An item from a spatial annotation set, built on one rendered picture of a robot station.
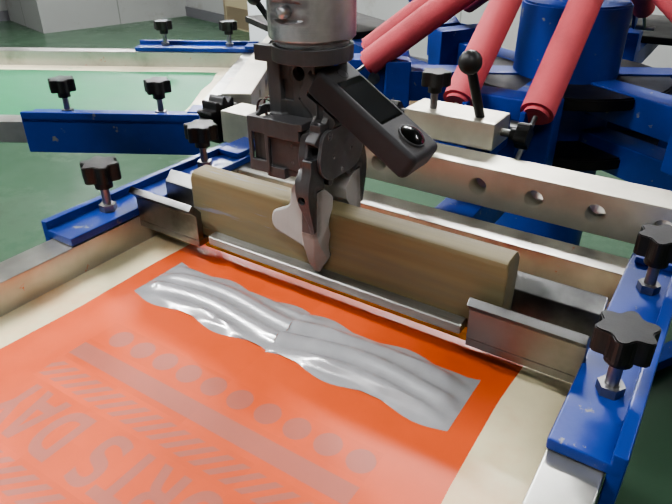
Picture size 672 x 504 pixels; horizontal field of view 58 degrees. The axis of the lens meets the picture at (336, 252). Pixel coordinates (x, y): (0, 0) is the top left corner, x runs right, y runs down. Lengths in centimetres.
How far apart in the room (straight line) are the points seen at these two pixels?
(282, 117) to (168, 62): 109
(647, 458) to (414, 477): 151
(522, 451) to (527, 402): 5
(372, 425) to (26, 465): 26
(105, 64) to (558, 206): 124
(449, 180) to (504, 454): 38
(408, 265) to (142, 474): 27
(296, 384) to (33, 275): 31
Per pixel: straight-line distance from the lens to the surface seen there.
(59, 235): 72
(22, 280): 69
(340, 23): 52
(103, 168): 72
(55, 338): 64
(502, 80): 125
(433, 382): 54
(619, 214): 72
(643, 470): 191
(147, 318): 64
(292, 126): 54
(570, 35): 102
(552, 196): 73
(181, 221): 70
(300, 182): 54
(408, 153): 50
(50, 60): 175
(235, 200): 65
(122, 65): 167
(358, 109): 51
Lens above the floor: 131
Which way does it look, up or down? 30 degrees down
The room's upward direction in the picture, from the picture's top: straight up
